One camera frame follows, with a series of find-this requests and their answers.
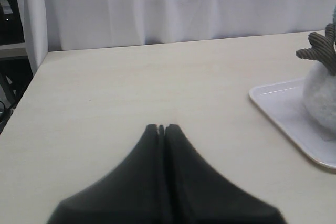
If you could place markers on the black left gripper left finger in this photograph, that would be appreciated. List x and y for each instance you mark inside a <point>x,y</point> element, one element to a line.
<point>132,193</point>

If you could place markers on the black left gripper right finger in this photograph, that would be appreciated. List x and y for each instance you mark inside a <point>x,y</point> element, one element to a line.
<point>202,195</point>

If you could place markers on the teal fuzzy scarf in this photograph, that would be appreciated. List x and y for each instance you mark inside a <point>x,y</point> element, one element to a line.
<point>334,16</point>

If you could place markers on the white fluffy plush toy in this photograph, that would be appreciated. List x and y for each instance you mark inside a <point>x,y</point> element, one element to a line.
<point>319,85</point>

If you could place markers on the white plastic tray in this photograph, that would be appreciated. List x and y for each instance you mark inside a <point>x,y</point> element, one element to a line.
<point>282,104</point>

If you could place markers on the dark shelf rack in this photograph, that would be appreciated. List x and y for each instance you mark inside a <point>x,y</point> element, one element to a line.
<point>16,73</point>

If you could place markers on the white backdrop curtain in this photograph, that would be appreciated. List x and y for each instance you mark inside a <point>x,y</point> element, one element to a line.
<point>53,25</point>

